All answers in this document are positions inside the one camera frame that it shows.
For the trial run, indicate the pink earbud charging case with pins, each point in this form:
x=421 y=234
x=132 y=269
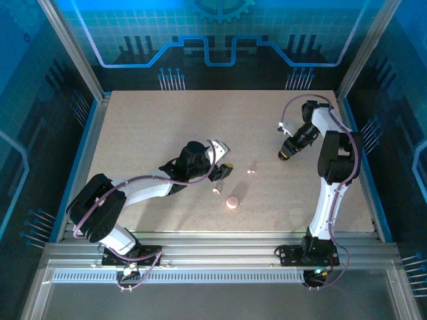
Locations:
x=232 y=202

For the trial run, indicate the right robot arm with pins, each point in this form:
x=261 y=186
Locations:
x=328 y=206

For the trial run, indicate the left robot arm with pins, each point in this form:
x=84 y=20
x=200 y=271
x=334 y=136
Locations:
x=146 y=191

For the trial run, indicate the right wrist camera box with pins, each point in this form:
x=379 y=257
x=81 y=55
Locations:
x=288 y=128

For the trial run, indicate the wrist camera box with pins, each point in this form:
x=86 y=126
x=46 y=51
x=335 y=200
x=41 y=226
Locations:
x=288 y=128
x=218 y=150

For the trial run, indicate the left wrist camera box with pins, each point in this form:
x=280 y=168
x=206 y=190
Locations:
x=218 y=150

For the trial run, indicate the aluminium mounting rail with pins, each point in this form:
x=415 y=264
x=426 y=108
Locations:
x=217 y=250

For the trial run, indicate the aluminium table side rail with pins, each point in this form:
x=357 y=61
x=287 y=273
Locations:
x=371 y=206
x=94 y=133

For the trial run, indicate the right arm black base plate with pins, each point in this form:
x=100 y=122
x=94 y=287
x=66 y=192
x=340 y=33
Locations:
x=290 y=256

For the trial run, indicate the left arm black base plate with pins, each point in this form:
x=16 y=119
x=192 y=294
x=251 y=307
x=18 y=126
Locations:
x=148 y=251

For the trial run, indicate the aluminium frame post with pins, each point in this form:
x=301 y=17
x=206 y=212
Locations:
x=71 y=50
x=367 y=50

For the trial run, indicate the aluminium lower frame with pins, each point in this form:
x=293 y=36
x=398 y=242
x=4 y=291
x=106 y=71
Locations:
x=35 y=293

